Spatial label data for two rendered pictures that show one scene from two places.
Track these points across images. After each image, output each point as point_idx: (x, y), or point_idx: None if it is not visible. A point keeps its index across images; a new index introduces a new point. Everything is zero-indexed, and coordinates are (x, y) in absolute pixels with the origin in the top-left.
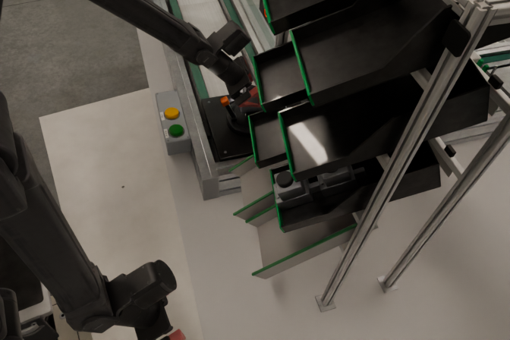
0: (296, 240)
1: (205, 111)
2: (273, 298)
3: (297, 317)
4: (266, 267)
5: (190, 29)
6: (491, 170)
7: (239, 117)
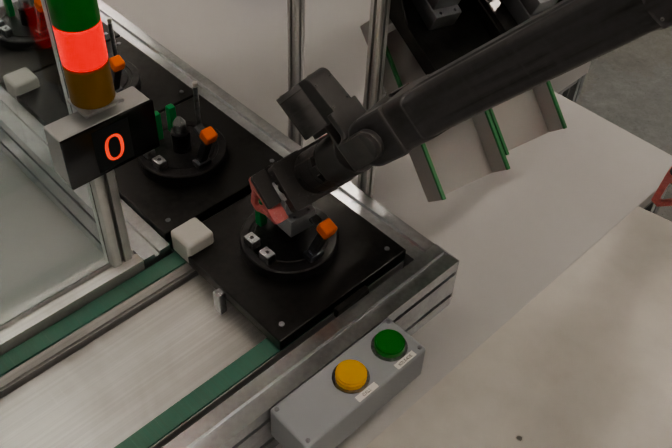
0: None
1: (310, 319)
2: (520, 178)
3: (522, 153)
4: (557, 103)
5: (411, 84)
6: (174, 35)
7: (304, 247)
